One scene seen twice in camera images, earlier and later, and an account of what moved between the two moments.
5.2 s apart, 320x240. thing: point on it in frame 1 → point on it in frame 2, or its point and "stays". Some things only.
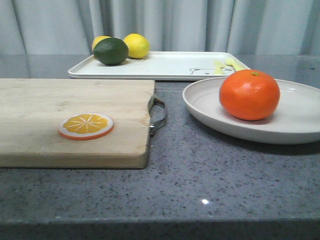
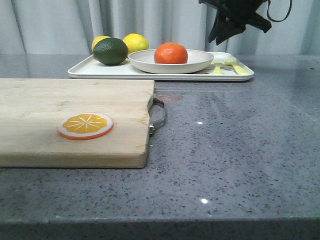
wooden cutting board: x=31 y=110 stays
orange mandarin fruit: x=250 y=94 → x=170 y=52
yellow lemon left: x=97 y=39 stays
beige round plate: x=296 y=119 → x=144 y=61
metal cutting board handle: x=153 y=125 stays
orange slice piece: x=86 y=126 stays
